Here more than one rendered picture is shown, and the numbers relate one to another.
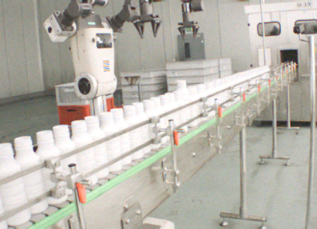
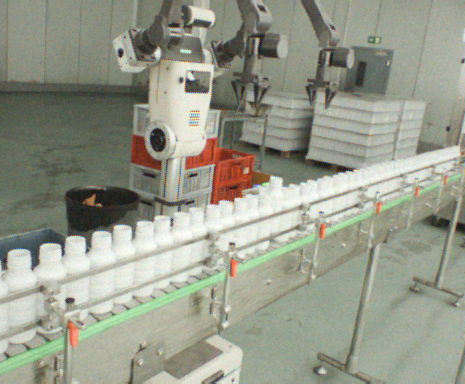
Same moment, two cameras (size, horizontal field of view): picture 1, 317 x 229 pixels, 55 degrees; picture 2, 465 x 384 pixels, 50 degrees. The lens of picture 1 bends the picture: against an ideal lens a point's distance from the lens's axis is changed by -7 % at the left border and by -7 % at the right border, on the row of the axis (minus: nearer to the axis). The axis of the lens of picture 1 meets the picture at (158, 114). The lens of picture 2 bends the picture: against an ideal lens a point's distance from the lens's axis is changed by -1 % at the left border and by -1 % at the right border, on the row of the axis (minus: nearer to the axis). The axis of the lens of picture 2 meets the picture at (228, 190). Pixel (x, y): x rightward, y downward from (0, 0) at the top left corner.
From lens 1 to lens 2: 31 cm
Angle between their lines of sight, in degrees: 9
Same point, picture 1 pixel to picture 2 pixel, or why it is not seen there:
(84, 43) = (168, 82)
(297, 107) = not seen: outside the picture
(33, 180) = (21, 305)
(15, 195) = not seen: outside the picture
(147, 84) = (283, 116)
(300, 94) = not seen: outside the picture
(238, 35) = (451, 66)
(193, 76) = (354, 121)
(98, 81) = (178, 138)
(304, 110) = not seen: outside the picture
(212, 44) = (402, 72)
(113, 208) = (124, 345)
